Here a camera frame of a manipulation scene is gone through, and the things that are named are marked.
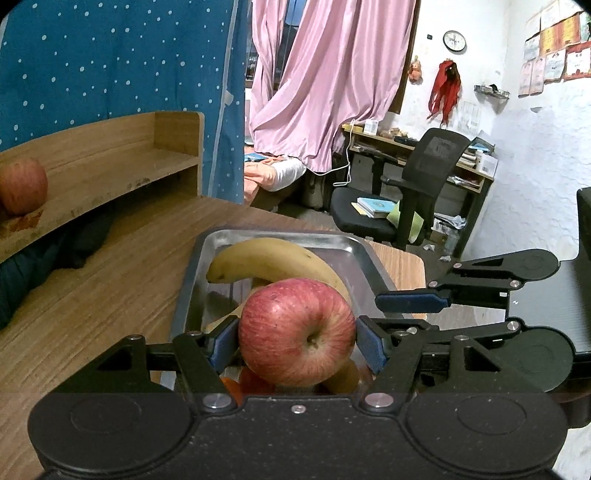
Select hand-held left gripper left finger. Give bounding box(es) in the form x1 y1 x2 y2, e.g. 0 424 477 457
44 316 241 414

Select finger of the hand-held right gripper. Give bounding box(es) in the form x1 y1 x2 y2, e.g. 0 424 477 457
385 318 525 346
375 251 523 313

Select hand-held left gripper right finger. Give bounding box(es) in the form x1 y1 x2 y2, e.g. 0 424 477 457
355 315 546 413

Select short curved yellow banana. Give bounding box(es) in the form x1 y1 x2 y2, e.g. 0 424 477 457
203 313 362 394

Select orange tangerine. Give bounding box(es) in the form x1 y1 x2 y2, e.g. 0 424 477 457
221 376 244 406
238 366 278 395

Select pale red apple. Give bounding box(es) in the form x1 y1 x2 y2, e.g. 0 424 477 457
238 278 358 387

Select metal tray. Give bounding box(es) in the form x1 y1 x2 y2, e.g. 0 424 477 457
171 226 398 398

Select long yellow banana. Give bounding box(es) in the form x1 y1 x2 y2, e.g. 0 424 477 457
205 237 354 315

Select green paper folder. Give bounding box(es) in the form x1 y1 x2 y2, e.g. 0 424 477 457
387 200 424 244

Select blue book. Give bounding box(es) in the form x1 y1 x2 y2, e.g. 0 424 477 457
352 196 398 220

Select black office chair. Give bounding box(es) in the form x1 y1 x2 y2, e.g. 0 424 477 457
330 128 472 252

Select stack of desk books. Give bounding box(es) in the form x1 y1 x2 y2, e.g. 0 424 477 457
457 138 498 177

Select wooden background desk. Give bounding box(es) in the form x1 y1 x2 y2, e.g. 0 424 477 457
342 122 495 259

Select pink white bedding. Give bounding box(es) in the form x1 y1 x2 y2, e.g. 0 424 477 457
243 150 308 192

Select dark blue jacket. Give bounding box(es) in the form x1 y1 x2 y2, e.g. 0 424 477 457
0 212 116 330

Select red hanging cloth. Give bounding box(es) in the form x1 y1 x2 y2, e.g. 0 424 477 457
427 59 462 127

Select wooden desk shelf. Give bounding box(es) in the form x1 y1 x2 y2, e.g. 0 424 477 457
0 111 205 264

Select pink curtain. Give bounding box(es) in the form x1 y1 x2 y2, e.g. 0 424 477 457
247 0 422 174

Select blue dotted curtain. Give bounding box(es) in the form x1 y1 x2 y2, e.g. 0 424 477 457
0 0 252 204

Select white cable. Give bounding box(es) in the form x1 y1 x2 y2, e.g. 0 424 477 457
331 119 356 188

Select white wall calendar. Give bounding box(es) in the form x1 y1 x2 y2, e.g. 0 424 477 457
457 102 483 132

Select metal wall shelf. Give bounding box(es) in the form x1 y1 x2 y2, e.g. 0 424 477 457
474 84 511 100

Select group of wall certificates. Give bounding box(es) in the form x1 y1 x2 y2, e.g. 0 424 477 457
518 0 591 97

